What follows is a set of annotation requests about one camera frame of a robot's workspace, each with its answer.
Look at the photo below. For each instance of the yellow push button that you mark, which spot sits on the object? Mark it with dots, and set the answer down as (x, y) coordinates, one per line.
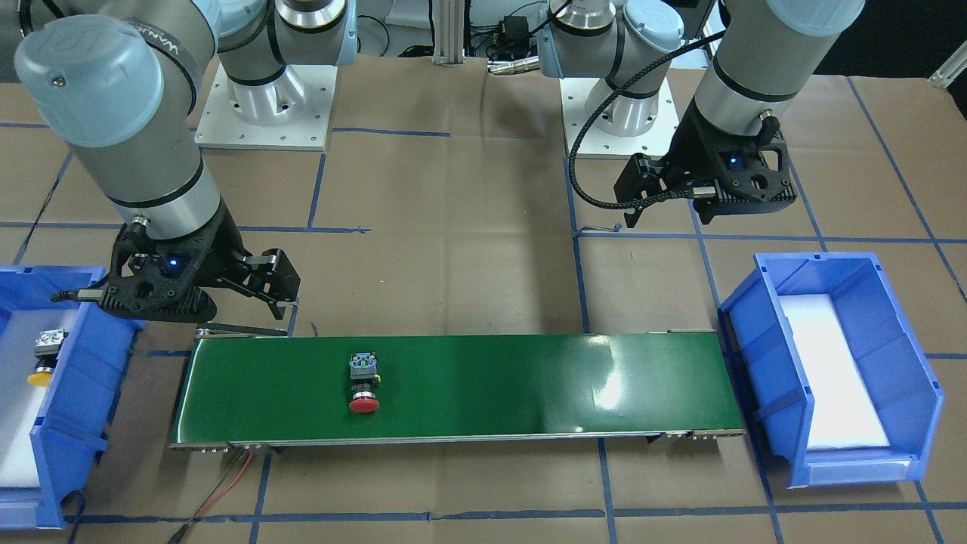
(46, 351)

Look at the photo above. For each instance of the red push button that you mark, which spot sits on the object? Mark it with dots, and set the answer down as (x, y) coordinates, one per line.
(365, 380)

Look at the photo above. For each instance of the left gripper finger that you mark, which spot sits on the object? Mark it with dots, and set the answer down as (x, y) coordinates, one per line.
(705, 209)
(640, 179)

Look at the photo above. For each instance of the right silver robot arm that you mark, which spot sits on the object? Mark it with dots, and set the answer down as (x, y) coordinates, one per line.
(116, 80)

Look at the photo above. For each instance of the aluminium frame post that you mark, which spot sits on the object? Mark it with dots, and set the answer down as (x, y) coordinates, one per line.
(449, 31)

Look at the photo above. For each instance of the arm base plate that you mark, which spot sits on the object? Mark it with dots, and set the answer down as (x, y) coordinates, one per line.
(302, 113)
(627, 127)

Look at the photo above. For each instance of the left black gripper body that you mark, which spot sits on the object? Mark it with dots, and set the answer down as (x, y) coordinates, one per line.
(689, 151)

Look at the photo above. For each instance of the green conveyor belt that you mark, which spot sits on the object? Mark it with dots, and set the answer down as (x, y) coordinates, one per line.
(294, 392)

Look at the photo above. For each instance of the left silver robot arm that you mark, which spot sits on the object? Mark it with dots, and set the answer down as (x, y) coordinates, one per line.
(765, 54)

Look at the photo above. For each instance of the blue bin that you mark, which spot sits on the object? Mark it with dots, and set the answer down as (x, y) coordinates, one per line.
(906, 394)
(70, 431)

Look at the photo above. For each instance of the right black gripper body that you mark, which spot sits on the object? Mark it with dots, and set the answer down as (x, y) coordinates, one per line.
(223, 254)

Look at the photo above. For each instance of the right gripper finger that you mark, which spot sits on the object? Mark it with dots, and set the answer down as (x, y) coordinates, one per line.
(270, 278)

